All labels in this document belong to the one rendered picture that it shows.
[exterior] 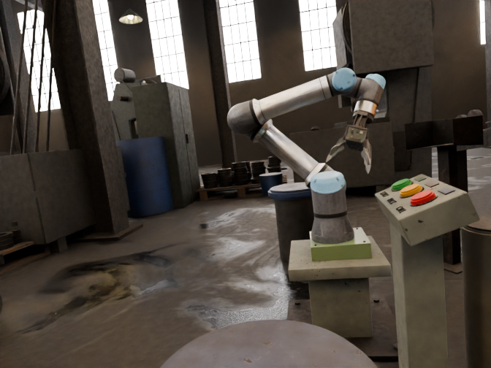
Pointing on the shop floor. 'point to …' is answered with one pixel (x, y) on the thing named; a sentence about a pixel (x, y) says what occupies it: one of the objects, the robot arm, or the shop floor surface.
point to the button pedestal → (422, 268)
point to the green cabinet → (154, 119)
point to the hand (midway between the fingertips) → (346, 169)
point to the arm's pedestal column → (350, 315)
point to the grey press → (391, 66)
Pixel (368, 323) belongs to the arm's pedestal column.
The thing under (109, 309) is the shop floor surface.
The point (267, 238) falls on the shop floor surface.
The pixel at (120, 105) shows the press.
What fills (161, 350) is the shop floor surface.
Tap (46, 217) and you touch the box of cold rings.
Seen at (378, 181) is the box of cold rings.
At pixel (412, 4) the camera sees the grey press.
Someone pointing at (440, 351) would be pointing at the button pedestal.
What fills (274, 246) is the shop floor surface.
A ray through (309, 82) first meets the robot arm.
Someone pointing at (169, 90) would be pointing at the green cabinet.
